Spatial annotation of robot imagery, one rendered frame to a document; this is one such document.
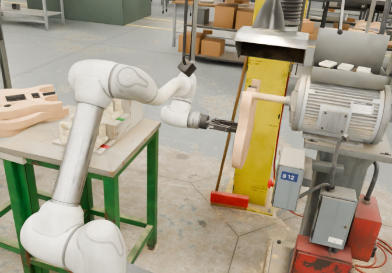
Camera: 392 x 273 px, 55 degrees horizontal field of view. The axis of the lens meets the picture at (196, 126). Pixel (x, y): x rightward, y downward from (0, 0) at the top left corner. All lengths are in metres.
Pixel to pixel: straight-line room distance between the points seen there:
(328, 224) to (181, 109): 0.87
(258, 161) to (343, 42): 1.40
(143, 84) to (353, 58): 0.90
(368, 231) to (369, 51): 0.80
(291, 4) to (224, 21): 4.96
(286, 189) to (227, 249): 1.26
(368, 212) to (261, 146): 1.11
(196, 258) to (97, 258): 1.36
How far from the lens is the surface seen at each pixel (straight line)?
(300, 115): 1.62
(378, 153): 1.73
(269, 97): 1.71
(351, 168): 1.75
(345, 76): 1.61
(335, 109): 1.61
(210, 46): 6.76
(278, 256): 2.29
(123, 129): 1.98
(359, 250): 2.00
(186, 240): 2.73
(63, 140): 1.94
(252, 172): 2.93
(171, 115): 1.88
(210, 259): 2.62
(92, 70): 1.43
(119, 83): 1.34
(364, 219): 1.89
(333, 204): 1.72
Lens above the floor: 1.84
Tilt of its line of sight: 25 degrees down
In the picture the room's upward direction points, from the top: 4 degrees clockwise
